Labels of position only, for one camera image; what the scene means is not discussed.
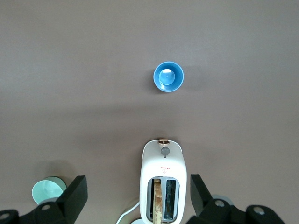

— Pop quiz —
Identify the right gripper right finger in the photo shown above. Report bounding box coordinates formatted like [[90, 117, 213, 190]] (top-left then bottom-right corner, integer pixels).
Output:
[[186, 174, 285, 224]]

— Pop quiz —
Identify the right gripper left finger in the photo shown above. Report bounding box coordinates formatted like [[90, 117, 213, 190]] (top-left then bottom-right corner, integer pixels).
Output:
[[0, 175, 88, 224]]

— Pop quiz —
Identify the blue plastic cup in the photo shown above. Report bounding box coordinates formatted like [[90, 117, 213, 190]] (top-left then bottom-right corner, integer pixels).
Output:
[[153, 61, 185, 92]]

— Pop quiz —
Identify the mint green bowl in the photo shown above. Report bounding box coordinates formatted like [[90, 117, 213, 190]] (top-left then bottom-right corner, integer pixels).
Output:
[[31, 176, 68, 206]]

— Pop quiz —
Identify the brown bread slice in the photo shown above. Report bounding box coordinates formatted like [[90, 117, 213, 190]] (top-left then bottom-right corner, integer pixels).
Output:
[[153, 178, 164, 224]]

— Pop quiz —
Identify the white two-slot toaster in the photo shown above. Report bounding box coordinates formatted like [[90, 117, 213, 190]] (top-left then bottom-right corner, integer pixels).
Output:
[[139, 138, 187, 224]]

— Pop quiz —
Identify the brown table cover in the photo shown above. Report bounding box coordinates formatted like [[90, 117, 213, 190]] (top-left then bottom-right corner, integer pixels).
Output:
[[0, 0, 299, 224]]

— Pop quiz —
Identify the white toaster power cable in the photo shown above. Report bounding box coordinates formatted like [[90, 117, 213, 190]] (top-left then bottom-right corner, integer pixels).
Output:
[[115, 202, 141, 224]]

